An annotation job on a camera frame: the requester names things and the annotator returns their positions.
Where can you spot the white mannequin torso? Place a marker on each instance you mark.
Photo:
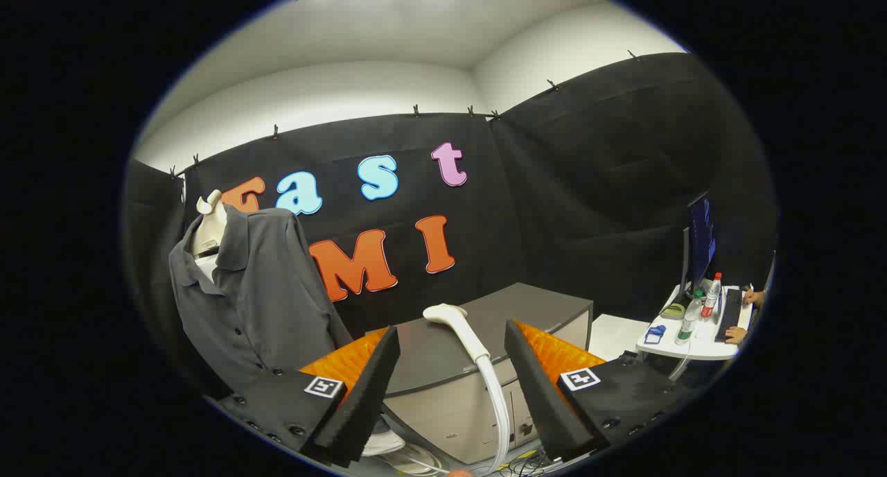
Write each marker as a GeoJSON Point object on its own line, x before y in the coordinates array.
{"type": "Point", "coordinates": [208, 234]}

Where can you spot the green cap plastic bottle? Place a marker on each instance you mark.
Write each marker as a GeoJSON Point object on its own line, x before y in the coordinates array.
{"type": "Point", "coordinates": [688, 321]}

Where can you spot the black keyboard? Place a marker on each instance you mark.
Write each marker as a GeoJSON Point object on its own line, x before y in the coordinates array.
{"type": "Point", "coordinates": [729, 314]}

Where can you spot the small blue item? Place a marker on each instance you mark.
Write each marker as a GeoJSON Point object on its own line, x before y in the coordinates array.
{"type": "Point", "coordinates": [655, 334]}

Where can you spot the gray button shirt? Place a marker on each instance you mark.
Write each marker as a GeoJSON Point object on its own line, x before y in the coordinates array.
{"type": "Point", "coordinates": [263, 304]}

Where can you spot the white garment steamer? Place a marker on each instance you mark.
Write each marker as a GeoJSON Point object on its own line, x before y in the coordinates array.
{"type": "Point", "coordinates": [478, 349]}

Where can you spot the gray cabinet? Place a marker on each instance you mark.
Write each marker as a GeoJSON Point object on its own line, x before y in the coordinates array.
{"type": "Point", "coordinates": [443, 394]}

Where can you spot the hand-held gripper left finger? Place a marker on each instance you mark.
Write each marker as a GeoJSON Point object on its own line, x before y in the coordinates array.
{"type": "Point", "coordinates": [367, 387]}

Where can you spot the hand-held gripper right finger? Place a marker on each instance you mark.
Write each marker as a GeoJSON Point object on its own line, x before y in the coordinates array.
{"type": "Point", "coordinates": [540, 387]}

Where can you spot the computer monitor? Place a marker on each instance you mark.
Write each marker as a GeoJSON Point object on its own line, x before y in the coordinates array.
{"type": "Point", "coordinates": [700, 241]}

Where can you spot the red cap plastic bottle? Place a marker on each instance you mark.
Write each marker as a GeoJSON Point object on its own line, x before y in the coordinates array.
{"type": "Point", "coordinates": [711, 298]}

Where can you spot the white desk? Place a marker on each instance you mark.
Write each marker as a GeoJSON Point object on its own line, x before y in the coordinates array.
{"type": "Point", "coordinates": [700, 347]}

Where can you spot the round green object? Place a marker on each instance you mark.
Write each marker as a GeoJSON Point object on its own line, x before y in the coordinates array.
{"type": "Point", "coordinates": [673, 311]}

